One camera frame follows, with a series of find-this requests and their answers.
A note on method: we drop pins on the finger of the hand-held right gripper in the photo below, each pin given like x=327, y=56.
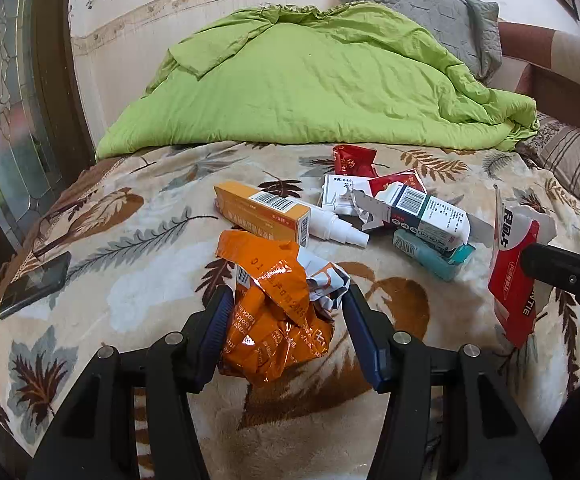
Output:
x=565, y=270

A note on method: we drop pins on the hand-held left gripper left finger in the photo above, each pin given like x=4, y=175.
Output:
x=218, y=316

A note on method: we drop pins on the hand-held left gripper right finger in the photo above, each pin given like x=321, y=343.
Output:
x=357, y=317

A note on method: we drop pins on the orange foil wrapper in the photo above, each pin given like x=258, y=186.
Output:
x=275, y=320

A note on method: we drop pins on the torn red and white box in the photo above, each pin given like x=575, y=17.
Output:
x=512, y=295

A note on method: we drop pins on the white medicine box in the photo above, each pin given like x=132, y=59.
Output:
x=337, y=191

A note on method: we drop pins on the white spray bottle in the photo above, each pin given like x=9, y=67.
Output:
x=332, y=230

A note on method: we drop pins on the teal medicine box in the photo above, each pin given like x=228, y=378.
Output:
x=427, y=256

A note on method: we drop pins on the leaf printed blanket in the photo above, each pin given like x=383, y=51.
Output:
x=134, y=260

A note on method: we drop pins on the striped brown pillow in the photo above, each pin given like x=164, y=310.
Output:
x=570, y=160

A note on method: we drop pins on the orange medicine box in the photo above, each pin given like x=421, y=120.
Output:
x=260, y=212

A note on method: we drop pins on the torn dark blue medicine box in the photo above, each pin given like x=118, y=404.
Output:
x=430, y=220

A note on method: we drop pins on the small red and white box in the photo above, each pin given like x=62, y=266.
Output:
x=395, y=181

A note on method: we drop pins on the red foil packet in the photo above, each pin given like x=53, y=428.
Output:
x=352, y=159

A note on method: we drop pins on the brown wooden headboard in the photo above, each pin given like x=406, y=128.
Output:
x=570, y=90

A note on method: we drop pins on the black smartphone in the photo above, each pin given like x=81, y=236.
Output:
x=34, y=284

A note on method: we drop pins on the green quilt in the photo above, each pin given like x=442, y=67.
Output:
x=310, y=80

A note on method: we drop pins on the grey quilted pillow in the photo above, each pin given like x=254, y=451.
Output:
x=440, y=15

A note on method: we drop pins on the wooden door with patterned glass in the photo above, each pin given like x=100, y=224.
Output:
x=14, y=110

